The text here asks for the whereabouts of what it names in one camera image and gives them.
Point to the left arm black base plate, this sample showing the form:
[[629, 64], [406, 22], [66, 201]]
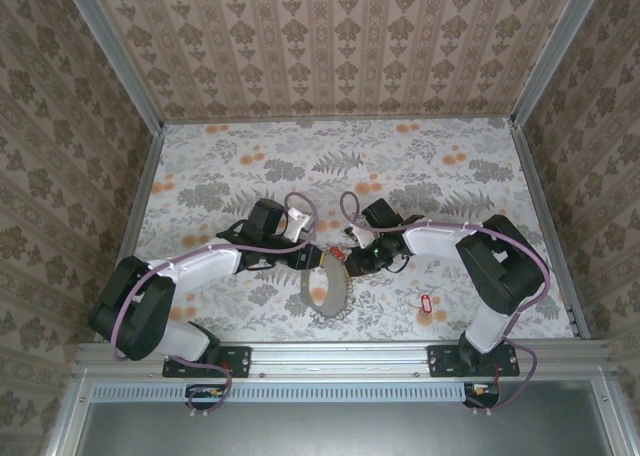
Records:
[[240, 361]]

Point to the aluminium table side rail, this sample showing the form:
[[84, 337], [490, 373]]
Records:
[[542, 216], [135, 226]]

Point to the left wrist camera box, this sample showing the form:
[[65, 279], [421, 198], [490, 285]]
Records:
[[299, 228]]

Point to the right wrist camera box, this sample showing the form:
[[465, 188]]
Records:
[[357, 233]]

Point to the aluminium frame post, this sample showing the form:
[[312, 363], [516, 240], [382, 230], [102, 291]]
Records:
[[555, 51], [115, 61]]

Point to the floral printed tablecloth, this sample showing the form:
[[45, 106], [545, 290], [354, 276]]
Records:
[[400, 151]]

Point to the metal band with many keyrings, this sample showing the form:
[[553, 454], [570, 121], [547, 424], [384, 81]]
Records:
[[336, 296]]

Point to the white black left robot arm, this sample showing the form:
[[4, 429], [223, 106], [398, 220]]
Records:
[[210, 263]]

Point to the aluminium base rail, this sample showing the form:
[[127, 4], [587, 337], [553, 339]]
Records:
[[340, 361]]

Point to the grey metal shelf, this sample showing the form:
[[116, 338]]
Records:
[[350, 431]]

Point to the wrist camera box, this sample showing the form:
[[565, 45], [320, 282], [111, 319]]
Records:
[[357, 233], [299, 228]]

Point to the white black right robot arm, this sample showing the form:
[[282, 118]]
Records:
[[435, 238]]

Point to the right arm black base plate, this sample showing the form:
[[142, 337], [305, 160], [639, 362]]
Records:
[[442, 361]]

